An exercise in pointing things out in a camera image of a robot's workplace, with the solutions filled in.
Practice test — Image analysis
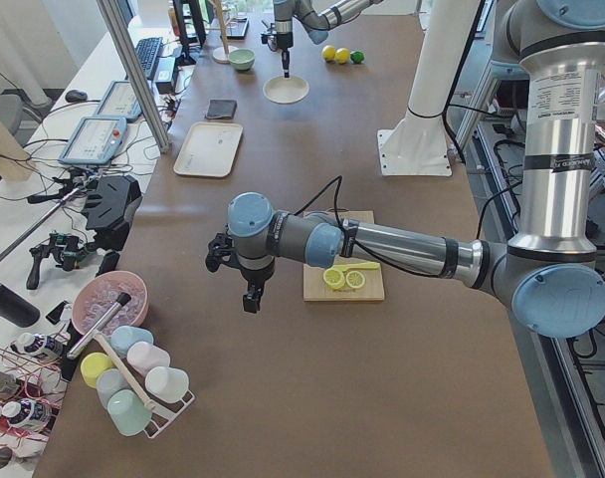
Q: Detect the wooden cutting board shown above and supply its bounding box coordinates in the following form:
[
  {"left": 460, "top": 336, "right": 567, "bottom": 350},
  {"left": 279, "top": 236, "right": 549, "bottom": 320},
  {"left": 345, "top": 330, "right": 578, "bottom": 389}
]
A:
[{"left": 302, "top": 210, "right": 386, "bottom": 303}]

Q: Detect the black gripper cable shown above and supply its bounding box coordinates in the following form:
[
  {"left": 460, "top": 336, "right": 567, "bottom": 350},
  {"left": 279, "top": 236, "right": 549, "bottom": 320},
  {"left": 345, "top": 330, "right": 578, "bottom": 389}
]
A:
[{"left": 297, "top": 174, "right": 344, "bottom": 225}]

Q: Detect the lemon slice upper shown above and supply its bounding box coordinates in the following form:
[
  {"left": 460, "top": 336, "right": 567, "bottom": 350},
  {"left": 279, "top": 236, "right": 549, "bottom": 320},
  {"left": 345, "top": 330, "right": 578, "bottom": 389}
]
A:
[{"left": 322, "top": 267, "right": 346, "bottom": 290}]

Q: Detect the blue teach pendant far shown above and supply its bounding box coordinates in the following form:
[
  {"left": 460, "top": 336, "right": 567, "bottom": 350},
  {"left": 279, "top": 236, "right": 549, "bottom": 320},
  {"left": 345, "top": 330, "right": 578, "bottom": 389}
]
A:
[{"left": 95, "top": 81, "right": 142, "bottom": 122}]

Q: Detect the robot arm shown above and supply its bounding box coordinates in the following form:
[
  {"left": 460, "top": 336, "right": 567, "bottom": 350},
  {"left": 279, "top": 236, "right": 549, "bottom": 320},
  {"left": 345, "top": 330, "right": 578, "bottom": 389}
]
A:
[
  {"left": 262, "top": 0, "right": 379, "bottom": 79},
  {"left": 205, "top": 1, "right": 605, "bottom": 339}
]

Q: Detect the lemon slice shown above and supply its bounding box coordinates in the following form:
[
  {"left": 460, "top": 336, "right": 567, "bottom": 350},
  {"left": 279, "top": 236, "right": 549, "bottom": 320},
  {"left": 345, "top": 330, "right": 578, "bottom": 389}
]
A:
[
  {"left": 322, "top": 267, "right": 346, "bottom": 290},
  {"left": 344, "top": 270, "right": 366, "bottom": 290}
]

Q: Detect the white cup rack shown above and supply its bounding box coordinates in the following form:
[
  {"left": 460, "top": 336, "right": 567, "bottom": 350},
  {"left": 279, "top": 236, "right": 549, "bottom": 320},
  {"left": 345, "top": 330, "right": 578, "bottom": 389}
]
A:
[{"left": 79, "top": 331, "right": 197, "bottom": 439}]

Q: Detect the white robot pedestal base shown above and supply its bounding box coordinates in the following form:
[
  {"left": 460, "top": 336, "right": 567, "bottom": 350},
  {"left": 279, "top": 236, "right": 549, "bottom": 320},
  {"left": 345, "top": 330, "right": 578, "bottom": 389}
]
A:
[{"left": 378, "top": 0, "right": 483, "bottom": 176}]

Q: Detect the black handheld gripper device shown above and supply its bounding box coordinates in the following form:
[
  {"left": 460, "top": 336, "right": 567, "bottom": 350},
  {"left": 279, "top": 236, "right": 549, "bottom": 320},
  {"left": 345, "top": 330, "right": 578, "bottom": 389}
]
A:
[{"left": 26, "top": 232, "right": 97, "bottom": 290}]

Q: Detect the yellow lemon near lime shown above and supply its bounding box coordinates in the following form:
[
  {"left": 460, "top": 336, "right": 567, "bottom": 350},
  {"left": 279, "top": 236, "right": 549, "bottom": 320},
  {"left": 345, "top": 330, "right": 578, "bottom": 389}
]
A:
[{"left": 334, "top": 48, "right": 351, "bottom": 64}]

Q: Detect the light green bowl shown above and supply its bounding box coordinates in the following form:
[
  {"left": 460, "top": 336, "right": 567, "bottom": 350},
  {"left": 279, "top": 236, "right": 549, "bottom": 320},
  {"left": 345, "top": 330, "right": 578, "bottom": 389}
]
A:
[{"left": 228, "top": 48, "right": 256, "bottom": 72}]

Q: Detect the blue teach pendant near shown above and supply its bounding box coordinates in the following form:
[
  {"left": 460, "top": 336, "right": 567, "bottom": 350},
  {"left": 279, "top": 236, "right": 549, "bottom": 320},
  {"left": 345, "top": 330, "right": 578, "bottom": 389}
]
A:
[{"left": 59, "top": 116, "right": 127, "bottom": 166}]

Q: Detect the black keyboard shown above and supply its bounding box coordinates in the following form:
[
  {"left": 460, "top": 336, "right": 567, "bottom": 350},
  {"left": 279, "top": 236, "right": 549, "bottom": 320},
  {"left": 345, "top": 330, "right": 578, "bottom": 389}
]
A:
[{"left": 135, "top": 37, "right": 163, "bottom": 80}]

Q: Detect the blue teach pendant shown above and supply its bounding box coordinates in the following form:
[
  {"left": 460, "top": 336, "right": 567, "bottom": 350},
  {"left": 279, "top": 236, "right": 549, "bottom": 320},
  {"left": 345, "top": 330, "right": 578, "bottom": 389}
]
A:
[
  {"left": 95, "top": 81, "right": 142, "bottom": 122},
  {"left": 59, "top": 116, "right": 127, "bottom": 166}
]

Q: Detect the cream round plate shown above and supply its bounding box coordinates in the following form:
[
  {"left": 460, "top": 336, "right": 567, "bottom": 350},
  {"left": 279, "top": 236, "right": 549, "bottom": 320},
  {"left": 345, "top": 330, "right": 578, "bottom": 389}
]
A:
[{"left": 263, "top": 76, "right": 309, "bottom": 105}]

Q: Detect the grey folded cloth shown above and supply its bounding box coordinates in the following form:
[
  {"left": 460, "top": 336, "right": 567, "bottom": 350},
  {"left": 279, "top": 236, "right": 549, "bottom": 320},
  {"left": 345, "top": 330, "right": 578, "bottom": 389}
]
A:
[{"left": 205, "top": 99, "right": 237, "bottom": 120}]

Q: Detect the pink bowl with ice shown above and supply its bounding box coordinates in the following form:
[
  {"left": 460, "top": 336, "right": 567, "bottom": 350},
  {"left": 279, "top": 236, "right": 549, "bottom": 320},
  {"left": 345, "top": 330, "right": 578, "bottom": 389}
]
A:
[{"left": 72, "top": 271, "right": 149, "bottom": 336}]

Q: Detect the cream rabbit tray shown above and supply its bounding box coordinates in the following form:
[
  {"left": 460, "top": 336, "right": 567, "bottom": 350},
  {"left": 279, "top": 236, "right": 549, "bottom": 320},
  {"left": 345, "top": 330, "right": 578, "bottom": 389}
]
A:
[{"left": 173, "top": 121, "right": 243, "bottom": 178}]

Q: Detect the wooden cup stand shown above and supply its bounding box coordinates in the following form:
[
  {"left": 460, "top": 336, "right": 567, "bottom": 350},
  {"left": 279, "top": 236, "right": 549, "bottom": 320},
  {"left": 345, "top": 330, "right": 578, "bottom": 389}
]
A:
[{"left": 208, "top": 0, "right": 237, "bottom": 64}]

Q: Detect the yellow lemon outer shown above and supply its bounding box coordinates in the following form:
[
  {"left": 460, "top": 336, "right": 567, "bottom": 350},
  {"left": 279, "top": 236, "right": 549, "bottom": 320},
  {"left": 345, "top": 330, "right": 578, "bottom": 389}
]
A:
[{"left": 321, "top": 45, "right": 336, "bottom": 62}]

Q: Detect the lemon slice lower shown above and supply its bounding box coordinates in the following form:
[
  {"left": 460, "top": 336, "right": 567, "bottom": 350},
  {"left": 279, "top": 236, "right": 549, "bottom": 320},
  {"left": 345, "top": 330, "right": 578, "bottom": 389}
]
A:
[{"left": 344, "top": 270, "right": 366, "bottom": 290}]

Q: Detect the green lime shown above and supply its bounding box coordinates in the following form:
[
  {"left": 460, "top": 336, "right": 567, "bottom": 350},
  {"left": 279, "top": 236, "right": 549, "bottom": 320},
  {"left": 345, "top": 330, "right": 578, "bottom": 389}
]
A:
[{"left": 350, "top": 51, "right": 365, "bottom": 65}]

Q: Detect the yellow plastic knife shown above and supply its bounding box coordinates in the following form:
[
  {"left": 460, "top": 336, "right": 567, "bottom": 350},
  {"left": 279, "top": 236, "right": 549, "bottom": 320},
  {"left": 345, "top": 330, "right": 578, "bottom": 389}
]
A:
[{"left": 331, "top": 261, "right": 380, "bottom": 273}]

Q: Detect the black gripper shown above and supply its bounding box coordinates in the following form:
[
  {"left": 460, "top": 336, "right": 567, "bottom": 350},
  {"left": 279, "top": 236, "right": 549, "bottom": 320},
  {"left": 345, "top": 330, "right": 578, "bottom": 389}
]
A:
[
  {"left": 205, "top": 233, "right": 275, "bottom": 313},
  {"left": 261, "top": 31, "right": 294, "bottom": 78}
]

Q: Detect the aluminium frame post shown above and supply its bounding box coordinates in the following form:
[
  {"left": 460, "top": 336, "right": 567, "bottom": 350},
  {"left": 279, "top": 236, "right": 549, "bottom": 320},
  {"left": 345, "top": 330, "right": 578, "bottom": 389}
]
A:
[{"left": 97, "top": 0, "right": 171, "bottom": 153}]

